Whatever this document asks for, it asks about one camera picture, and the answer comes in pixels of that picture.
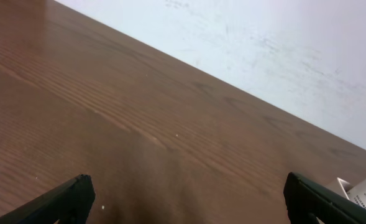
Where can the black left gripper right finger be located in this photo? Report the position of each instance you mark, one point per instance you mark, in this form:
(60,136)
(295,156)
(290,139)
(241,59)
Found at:
(310,203)

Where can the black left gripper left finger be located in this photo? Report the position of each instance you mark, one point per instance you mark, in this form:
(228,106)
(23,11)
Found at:
(70,202)

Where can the white box pink interior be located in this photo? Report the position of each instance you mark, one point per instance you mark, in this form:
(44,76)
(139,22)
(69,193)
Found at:
(340,187)

